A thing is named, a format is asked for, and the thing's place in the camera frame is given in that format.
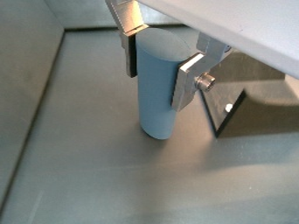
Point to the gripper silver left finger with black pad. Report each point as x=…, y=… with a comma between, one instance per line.
x=129, y=23

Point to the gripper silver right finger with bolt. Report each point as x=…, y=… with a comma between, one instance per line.
x=194, y=76

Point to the black curved holder stand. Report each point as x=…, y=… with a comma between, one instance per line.
x=251, y=101

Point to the light blue oval peg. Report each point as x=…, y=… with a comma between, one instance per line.
x=160, y=52

